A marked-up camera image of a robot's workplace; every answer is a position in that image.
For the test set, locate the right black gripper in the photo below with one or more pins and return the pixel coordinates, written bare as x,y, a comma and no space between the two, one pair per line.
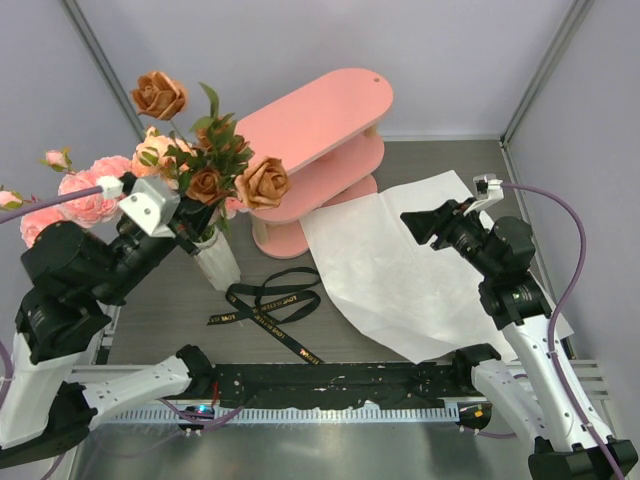
443,222

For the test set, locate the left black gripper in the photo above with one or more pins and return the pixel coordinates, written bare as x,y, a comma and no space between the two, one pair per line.
192,222

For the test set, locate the pink double rose stem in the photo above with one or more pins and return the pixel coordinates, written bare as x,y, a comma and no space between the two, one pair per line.
232,206

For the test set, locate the small orange bud sprig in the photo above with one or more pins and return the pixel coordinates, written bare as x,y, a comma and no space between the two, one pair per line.
223,162

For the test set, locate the white wrapping paper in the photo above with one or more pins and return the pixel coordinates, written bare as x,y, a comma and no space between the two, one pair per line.
418,302

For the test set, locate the black ribbon gold lettering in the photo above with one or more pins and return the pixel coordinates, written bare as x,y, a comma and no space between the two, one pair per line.
272,306

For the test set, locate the large pink rose stem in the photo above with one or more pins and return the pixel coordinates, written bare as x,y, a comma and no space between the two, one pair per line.
32,223

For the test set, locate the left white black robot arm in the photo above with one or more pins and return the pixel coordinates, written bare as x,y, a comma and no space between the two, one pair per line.
74,275

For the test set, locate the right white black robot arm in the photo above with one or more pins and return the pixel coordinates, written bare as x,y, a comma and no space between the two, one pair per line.
566,436

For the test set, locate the white ribbed ceramic vase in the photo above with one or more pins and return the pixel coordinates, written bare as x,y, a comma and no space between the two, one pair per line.
217,261

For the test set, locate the pink three-tier wooden shelf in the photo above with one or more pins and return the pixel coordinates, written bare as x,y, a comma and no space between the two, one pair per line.
325,134

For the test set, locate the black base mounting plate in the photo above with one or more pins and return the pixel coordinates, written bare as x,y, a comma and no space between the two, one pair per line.
338,386

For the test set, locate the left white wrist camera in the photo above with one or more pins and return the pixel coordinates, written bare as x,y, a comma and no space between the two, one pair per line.
148,201

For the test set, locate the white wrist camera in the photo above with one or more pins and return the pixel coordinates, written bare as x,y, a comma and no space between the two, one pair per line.
148,201
488,190

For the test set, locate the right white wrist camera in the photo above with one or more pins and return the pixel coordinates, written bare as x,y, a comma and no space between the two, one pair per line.
488,190

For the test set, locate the slotted white cable duct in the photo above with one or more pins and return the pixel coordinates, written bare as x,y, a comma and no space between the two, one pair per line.
157,413

